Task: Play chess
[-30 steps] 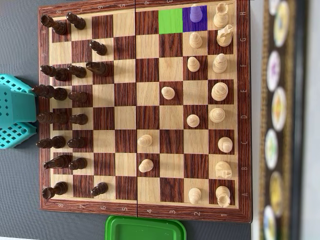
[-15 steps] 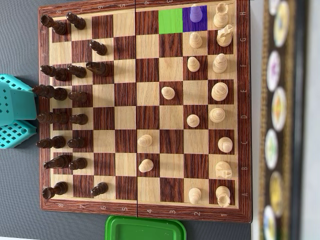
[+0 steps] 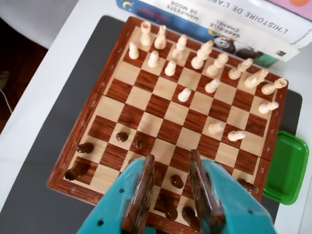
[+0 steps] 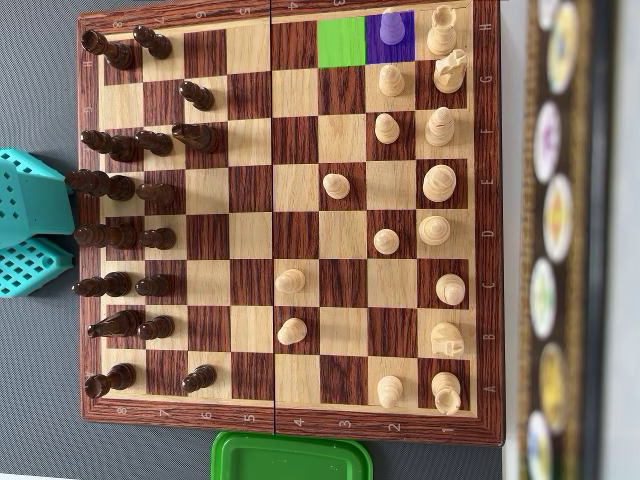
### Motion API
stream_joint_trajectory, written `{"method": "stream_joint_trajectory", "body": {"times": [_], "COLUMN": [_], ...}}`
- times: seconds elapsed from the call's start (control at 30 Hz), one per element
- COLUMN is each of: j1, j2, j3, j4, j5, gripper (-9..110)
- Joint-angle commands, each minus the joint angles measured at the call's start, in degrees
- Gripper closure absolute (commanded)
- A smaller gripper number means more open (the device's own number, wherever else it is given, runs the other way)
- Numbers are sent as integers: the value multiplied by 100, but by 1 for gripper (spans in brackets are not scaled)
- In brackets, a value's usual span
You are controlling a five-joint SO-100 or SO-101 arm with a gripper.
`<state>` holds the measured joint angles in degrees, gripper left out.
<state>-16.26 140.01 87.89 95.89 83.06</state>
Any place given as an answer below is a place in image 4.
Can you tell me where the light wooden pawn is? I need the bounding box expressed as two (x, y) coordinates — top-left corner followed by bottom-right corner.
(274, 268), (306, 295)
(277, 317), (308, 346)
(378, 64), (405, 98)
(322, 173), (351, 200)
(373, 228), (400, 256)
(377, 374), (404, 409)
(379, 6), (405, 45)
(374, 113), (400, 145)

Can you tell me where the teal perforated robot base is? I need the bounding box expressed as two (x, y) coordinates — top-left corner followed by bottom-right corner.
(0, 237), (76, 299)

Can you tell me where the wooden folding chessboard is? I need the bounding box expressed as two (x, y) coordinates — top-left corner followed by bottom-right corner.
(75, 0), (505, 448)

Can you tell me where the light wooden king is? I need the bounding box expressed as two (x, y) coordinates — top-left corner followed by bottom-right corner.
(422, 163), (458, 203)

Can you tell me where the light wooden bishop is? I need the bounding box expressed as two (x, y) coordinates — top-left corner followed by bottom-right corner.
(435, 273), (466, 306)
(424, 106), (456, 148)

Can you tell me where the dark wooden knight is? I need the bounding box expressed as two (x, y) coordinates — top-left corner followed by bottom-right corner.
(87, 308), (146, 340)
(172, 122), (221, 154)

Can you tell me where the light wooden knight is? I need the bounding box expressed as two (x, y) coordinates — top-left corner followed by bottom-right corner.
(432, 48), (469, 94)
(429, 322), (465, 359)

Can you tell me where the dark wooden pawn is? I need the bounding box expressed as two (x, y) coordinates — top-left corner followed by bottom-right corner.
(138, 227), (176, 250)
(181, 364), (217, 394)
(178, 79), (215, 112)
(134, 273), (174, 297)
(135, 129), (174, 156)
(133, 24), (173, 60)
(135, 182), (175, 206)
(136, 315), (176, 341)

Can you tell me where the light wooden rook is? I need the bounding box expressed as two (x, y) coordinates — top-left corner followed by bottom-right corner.
(426, 4), (459, 57)
(430, 372), (461, 416)

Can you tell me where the dark wooden queen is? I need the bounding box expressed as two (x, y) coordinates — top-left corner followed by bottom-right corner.
(73, 223), (137, 250)

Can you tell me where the green plastic container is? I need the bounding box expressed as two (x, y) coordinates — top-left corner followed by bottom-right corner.
(209, 429), (374, 480)

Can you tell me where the dark wooden bishop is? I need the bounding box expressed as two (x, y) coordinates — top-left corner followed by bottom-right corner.
(72, 271), (132, 300)
(80, 128), (139, 162)

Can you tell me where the dark wooden king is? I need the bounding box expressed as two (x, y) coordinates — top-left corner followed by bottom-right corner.
(64, 168), (135, 202)

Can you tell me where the black framed round pictures panel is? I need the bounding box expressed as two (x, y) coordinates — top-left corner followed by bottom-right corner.
(514, 0), (615, 480)

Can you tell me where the dark wooden rook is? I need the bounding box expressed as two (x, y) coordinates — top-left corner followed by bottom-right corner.
(81, 28), (136, 70)
(83, 362), (137, 399)

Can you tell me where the grey textured mat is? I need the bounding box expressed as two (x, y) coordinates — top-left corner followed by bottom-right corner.
(0, 0), (506, 480)

